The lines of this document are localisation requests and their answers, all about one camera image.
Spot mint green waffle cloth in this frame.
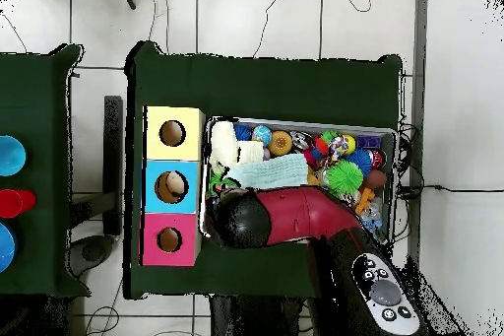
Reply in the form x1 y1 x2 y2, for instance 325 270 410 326
225 153 310 190

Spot wooden box with three holes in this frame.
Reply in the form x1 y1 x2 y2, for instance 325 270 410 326
140 105 207 268

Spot shallow clear mesh bin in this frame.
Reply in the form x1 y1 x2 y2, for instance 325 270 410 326
198 115 399 249

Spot globe print ball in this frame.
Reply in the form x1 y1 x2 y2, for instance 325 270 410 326
251 124 274 147

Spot cream waffle cloth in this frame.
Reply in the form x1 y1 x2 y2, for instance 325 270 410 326
208 119 266 173

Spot burger squeeze toy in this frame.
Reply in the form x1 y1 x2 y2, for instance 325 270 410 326
267 129 293 157

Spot dark green table cloth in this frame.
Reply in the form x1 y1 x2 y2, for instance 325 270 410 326
123 39 405 307
0 42 92 299

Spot lime green spiky ball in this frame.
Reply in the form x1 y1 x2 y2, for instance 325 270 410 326
325 160 364 196

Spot blue spiky ball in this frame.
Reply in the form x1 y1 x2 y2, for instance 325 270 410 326
345 148 373 177

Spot orange bone toy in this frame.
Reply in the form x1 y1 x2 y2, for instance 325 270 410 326
353 186 376 217

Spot small brown football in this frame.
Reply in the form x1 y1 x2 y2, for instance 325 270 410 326
363 168 388 190

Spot black upright panel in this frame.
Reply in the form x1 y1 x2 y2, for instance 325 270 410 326
102 95 124 236

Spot grey round stand base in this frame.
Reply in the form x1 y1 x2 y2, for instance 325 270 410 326
68 234 115 278

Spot red plastic cup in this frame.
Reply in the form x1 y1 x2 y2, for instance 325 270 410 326
0 188 37 219

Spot blue plastic cup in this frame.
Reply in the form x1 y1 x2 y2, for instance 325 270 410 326
0 135 28 177
0 222 18 274

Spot multicolour rope toy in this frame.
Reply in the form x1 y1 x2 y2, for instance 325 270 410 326
326 134 349 166

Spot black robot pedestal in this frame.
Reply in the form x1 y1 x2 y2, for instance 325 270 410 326
208 295 316 336

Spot black power cable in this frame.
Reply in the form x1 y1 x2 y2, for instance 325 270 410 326
395 183 504 200

